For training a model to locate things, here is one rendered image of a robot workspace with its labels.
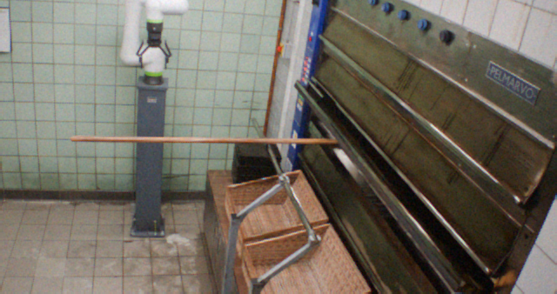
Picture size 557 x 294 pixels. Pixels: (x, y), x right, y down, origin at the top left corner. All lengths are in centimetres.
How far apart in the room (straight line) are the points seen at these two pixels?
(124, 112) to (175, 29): 76
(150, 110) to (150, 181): 55
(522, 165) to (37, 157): 350
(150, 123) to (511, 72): 245
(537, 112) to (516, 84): 12
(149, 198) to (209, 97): 91
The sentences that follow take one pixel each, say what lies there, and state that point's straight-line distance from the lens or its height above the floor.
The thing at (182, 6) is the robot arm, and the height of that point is 183.
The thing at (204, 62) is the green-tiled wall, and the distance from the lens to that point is 380.
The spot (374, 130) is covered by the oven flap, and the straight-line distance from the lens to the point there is 231.
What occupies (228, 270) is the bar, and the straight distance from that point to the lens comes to 267.
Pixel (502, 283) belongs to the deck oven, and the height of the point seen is 144.
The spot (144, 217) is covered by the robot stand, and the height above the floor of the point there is 16.
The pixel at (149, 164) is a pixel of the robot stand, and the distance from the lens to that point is 357.
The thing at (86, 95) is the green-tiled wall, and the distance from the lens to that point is 387.
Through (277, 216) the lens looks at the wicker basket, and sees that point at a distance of 319.
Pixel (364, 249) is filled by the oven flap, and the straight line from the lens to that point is 242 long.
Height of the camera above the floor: 235
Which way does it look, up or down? 24 degrees down
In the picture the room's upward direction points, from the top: 9 degrees clockwise
